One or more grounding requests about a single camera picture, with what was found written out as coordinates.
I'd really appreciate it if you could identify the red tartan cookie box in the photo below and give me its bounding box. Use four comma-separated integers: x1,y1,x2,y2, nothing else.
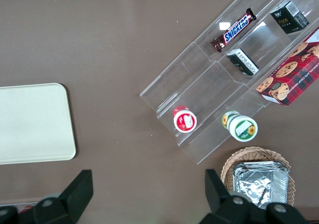
256,27,319,107

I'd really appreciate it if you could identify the light wicker basket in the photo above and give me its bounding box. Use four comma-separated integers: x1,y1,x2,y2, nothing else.
220,146,295,207

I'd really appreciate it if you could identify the Snickers chocolate bar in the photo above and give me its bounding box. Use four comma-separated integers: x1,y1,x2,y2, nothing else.
210,7,257,53

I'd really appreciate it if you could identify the black box white text label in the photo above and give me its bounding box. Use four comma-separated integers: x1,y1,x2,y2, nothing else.
226,48,260,76

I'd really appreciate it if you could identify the black box gold Face print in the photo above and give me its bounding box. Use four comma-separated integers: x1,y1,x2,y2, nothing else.
270,0,310,35

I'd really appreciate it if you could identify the cream rectangular serving tray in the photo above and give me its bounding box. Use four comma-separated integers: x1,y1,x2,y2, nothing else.
0,83,76,165

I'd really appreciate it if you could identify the clear acrylic stepped shelf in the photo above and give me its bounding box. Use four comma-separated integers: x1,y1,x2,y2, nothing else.
139,0,319,165

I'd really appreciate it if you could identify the green lid sunflower jar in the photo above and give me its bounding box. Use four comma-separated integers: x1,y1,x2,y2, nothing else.
221,110,258,142

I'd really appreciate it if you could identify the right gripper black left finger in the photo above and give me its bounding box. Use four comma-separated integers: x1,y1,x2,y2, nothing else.
0,169,94,224

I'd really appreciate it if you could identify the red lid strawberry jar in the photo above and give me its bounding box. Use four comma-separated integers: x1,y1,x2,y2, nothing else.
172,105,198,133

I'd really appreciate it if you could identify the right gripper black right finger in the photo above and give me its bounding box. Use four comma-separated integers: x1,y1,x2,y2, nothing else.
201,168,308,224

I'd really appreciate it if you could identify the aluminium foil container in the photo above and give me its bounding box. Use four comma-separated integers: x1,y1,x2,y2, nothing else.
232,161,290,210

